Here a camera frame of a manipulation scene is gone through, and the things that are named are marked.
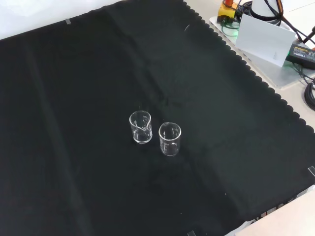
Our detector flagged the grey metal base plate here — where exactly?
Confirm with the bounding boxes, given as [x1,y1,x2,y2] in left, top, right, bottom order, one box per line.
[208,14,315,89]

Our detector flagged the clear glass beaker with markings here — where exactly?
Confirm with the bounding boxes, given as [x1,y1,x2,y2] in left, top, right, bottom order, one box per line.
[158,122,183,157]

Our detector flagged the black adapter cable with plug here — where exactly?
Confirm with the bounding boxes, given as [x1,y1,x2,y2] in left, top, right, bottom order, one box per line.
[264,0,315,46]

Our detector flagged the black coiled cable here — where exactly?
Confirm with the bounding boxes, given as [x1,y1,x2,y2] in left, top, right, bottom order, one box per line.
[303,82,315,111]

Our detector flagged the white folded card board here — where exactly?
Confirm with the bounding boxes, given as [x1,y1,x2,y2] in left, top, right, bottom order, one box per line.
[235,12,297,68]

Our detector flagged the clear glass beaker with spout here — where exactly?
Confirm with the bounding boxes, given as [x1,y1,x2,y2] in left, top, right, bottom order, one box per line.
[128,110,153,145]

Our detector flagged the green cable by plate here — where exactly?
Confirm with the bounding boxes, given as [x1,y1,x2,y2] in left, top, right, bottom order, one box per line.
[220,21,241,37]

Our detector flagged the yellow stop button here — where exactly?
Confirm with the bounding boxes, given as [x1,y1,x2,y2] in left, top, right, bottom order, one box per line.
[218,0,241,21]

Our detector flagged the black power adapter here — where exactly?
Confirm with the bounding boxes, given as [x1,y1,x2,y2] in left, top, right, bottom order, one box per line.
[285,41,315,70]

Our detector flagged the black bench cloth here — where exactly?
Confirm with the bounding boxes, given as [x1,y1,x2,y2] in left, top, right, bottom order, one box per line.
[0,0,315,236]

